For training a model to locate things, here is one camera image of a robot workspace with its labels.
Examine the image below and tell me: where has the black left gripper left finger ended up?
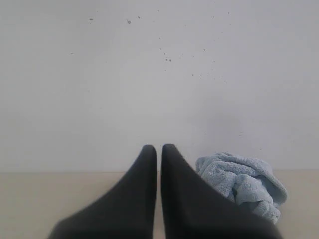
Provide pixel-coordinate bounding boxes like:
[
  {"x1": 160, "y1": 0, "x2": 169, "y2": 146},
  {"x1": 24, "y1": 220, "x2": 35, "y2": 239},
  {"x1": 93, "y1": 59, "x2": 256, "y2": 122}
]
[{"x1": 49, "y1": 145, "x2": 157, "y2": 239}]

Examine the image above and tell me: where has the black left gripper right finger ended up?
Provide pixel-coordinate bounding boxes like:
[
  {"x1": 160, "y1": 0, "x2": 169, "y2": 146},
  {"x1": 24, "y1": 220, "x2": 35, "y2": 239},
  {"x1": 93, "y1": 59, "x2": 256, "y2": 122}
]
[{"x1": 160, "y1": 144, "x2": 282, "y2": 239}]

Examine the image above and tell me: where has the light blue terry towel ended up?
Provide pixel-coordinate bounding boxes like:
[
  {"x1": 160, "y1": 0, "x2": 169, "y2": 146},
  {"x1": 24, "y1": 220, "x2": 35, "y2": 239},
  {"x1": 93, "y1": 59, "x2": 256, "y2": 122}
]
[{"x1": 195, "y1": 152, "x2": 288, "y2": 224}]

